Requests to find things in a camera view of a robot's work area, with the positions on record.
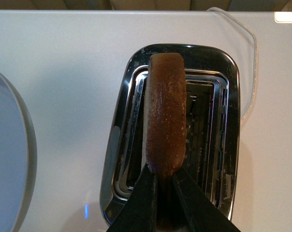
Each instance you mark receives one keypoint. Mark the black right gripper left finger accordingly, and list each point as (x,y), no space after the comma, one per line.
(139,214)

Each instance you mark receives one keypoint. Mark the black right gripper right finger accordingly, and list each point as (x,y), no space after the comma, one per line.
(201,215)

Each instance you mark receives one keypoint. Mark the brown bread slice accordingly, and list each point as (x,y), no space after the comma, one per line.
(164,128)

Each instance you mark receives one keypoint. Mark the white round plate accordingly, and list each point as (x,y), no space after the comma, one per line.
(18,158)

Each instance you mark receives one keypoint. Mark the cream chrome two-slot toaster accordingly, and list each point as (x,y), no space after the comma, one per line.
(212,127)

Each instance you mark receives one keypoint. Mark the black label card on table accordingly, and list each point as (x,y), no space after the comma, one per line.
(283,17)

